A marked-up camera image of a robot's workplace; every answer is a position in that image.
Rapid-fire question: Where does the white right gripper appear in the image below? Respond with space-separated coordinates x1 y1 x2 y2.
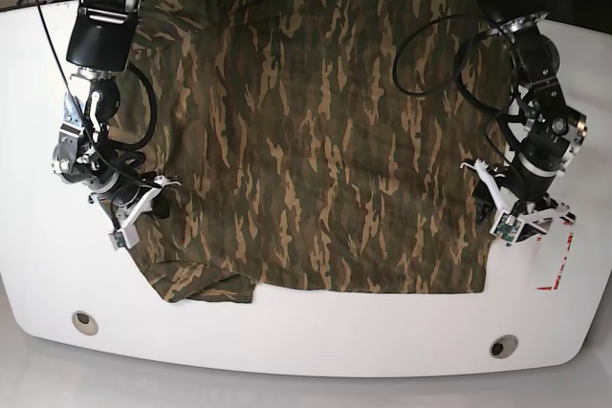
109 175 181 249

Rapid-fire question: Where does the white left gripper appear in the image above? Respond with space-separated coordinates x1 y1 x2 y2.
460 159 576 245

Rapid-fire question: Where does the camouflage t-shirt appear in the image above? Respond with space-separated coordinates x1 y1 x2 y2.
130 0 505 303

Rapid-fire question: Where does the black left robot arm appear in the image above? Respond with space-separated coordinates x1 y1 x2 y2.
457 0 587 246

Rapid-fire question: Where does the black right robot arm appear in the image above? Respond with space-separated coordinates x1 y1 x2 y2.
53 0 173 249

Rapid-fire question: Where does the red tape rectangle marking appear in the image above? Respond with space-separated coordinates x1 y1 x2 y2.
532 223 574 291

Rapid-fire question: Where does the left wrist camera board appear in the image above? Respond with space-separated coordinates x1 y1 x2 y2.
490 214 524 246

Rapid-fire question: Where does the black loop cable left arm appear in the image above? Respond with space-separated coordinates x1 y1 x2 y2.
394 15 489 97

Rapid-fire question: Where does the right table cable grommet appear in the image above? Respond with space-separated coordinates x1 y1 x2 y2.
490 334 518 359

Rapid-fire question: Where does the table cable grommet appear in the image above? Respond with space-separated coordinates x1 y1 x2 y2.
72 311 98 336
490 334 518 359

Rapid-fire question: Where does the left table cable grommet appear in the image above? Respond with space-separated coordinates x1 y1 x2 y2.
72 311 98 336

